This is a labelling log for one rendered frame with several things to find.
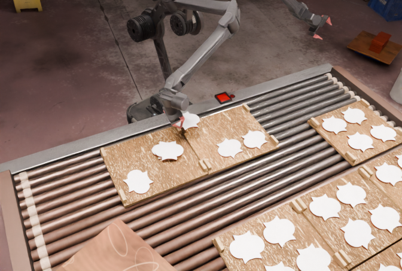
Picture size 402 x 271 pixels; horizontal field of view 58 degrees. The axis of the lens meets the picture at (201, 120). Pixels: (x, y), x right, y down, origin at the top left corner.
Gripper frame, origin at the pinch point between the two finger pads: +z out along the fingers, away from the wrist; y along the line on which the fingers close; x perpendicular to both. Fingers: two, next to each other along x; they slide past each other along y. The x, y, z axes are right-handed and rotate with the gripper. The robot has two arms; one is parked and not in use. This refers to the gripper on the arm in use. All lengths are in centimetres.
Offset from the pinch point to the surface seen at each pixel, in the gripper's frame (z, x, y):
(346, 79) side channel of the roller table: 48, -110, 5
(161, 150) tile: 5.4, 13.2, -6.1
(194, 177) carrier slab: 11.1, 5.8, -24.8
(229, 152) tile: 16.9, -15.7, -18.5
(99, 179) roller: 1.0, 44.1, -6.9
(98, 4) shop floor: 109, -5, 339
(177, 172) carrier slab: 9.2, 11.5, -19.2
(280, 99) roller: 35, -63, 8
